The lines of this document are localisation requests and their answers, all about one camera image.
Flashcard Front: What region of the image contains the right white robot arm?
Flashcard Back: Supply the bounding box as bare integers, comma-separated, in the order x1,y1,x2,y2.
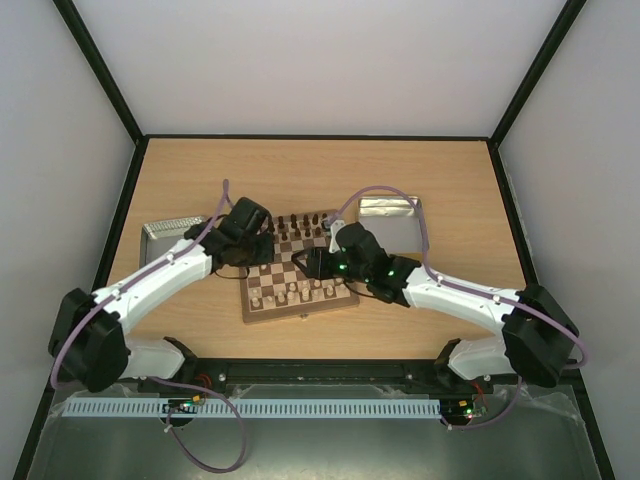
291,221,579,392

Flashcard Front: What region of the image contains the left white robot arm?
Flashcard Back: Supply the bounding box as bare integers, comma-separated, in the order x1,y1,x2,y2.
48,197,274,392

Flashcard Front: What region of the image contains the dark chess pieces row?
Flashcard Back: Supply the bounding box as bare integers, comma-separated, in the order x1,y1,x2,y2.
264,211,330,246

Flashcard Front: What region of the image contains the wooden chess board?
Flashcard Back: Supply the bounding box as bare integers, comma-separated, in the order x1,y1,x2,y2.
240,210,360,325

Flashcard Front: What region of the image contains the white piece front row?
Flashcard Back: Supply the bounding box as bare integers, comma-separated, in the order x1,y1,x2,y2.
274,282,298,306

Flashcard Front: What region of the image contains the yellow metal tin box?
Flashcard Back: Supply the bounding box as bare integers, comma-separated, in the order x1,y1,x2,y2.
357,196,422,255

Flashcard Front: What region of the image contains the silver metal tin lid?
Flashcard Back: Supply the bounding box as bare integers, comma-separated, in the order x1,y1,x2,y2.
139,216,208,271

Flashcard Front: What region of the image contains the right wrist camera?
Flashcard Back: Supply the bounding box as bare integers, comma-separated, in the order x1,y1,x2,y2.
323,219,345,254

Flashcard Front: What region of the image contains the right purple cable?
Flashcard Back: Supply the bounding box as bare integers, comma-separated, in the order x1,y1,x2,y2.
327,185,590,432

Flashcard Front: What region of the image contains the black mounting rail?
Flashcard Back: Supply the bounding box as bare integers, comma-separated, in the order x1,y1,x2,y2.
134,357,581,396

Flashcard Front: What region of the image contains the black enclosure frame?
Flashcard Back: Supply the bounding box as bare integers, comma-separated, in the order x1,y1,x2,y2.
9,0,621,480

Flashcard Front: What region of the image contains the light blue cable duct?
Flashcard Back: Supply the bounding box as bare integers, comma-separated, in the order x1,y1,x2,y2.
61,397,441,420

